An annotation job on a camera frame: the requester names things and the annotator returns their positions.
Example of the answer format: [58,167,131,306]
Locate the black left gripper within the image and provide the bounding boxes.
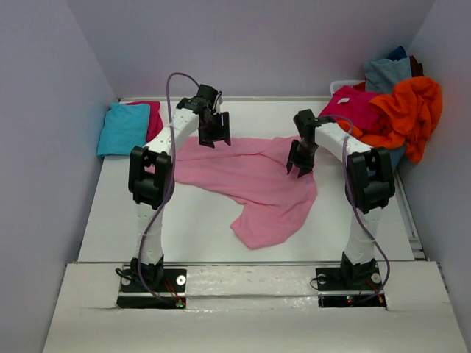
[199,111,232,149]

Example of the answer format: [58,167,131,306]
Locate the dark blue t-shirt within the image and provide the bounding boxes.
[386,46,408,61]

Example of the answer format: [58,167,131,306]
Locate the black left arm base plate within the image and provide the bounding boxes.
[115,265,188,310]

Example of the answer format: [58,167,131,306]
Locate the crumpled magenta t-shirt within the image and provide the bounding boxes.
[320,85,379,132]

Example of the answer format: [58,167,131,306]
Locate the maroon t-shirt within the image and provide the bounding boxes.
[409,56,424,77]

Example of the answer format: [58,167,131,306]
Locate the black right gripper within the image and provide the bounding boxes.
[286,139,319,177]

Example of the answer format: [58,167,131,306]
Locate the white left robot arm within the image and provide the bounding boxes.
[128,85,231,292]

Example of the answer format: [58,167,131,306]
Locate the crumpled orange t-shirt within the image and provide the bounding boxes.
[352,76,442,163]

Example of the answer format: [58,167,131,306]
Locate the grey-blue t-shirt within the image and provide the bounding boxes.
[363,57,412,94]

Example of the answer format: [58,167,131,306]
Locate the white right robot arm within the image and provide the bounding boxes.
[286,110,395,292]

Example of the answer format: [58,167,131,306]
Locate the folded magenta t-shirt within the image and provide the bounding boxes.
[126,101,163,142]

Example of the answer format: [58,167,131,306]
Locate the folded turquoise t-shirt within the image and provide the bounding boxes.
[96,102,150,157]

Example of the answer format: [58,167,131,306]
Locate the light pink t-shirt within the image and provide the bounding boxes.
[174,137,317,249]

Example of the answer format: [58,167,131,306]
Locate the white laundry basket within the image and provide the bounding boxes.
[329,79,365,96]

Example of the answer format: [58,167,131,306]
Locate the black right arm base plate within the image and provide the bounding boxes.
[309,267,387,309]

